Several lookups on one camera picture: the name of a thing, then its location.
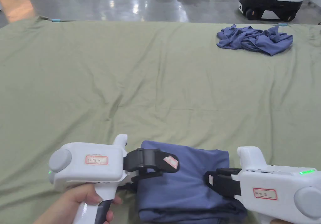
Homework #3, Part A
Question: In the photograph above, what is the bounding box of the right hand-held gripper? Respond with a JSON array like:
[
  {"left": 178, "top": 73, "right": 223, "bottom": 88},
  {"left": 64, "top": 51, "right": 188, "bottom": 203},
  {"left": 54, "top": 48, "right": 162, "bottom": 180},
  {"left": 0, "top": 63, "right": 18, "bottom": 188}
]
[{"left": 204, "top": 146, "right": 321, "bottom": 224}]

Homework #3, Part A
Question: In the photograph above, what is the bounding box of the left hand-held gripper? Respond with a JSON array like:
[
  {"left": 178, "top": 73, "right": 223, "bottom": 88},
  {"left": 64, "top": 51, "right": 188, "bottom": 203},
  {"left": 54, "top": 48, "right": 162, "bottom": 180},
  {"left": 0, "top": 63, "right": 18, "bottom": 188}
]
[{"left": 48, "top": 134, "right": 180, "bottom": 224}]

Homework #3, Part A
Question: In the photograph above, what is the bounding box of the crumpled blue garment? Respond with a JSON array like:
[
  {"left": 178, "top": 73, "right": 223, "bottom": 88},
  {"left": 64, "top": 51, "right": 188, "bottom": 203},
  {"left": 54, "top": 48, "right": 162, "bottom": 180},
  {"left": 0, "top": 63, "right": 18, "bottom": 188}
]
[{"left": 216, "top": 24, "right": 294, "bottom": 56}]

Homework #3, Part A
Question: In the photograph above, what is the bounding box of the bed with pale green sheet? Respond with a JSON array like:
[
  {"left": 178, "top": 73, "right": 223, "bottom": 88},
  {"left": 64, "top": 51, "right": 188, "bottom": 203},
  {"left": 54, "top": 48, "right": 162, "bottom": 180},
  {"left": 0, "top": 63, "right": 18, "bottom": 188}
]
[{"left": 0, "top": 15, "right": 321, "bottom": 224}]

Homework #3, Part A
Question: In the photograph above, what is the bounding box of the dark blue shirt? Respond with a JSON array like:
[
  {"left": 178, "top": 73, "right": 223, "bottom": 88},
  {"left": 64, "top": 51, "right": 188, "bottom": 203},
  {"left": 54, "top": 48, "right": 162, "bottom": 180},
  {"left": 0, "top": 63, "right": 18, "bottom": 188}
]
[{"left": 135, "top": 140, "right": 249, "bottom": 224}]

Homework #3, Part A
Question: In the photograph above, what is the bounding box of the black and white mobile robot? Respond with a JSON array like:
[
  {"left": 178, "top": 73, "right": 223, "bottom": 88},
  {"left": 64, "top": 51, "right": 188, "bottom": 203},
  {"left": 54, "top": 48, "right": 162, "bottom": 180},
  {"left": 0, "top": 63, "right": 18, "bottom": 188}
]
[{"left": 237, "top": 0, "right": 305, "bottom": 22}]

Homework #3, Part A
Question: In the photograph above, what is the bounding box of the person's left hand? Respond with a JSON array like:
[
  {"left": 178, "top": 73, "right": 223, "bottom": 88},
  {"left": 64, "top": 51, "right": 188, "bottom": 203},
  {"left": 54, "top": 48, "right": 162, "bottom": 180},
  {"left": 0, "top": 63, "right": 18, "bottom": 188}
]
[{"left": 32, "top": 183, "right": 124, "bottom": 224}]

